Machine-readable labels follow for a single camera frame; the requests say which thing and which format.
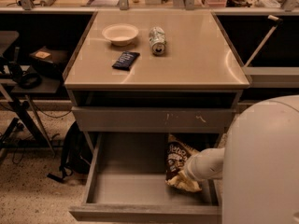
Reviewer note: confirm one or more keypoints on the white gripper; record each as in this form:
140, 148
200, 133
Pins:
193, 169

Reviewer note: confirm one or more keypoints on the brown sea salt chip bag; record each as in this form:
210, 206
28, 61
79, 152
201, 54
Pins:
176, 155

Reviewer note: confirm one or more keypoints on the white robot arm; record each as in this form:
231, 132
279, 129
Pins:
259, 165

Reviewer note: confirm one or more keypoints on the closed grey top drawer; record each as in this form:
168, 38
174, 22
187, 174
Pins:
152, 120

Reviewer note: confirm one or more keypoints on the open grey middle drawer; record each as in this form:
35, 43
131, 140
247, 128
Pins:
126, 184

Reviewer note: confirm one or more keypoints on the grey drawer cabinet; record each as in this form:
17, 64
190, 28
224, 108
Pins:
197, 70

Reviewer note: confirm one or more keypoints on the black backpack on floor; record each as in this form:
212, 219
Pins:
76, 155

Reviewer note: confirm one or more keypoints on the dark blue snack bar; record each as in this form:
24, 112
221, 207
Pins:
126, 60

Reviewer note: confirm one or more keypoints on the white paper bowl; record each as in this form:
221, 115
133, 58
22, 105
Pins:
121, 34

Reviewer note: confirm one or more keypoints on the dark side table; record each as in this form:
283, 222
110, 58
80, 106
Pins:
7, 38

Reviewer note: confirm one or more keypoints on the black box with label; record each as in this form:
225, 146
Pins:
49, 62

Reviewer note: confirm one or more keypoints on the black headphones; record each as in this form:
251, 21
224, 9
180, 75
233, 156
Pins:
24, 79

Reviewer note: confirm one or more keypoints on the white handled stick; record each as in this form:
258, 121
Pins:
276, 23

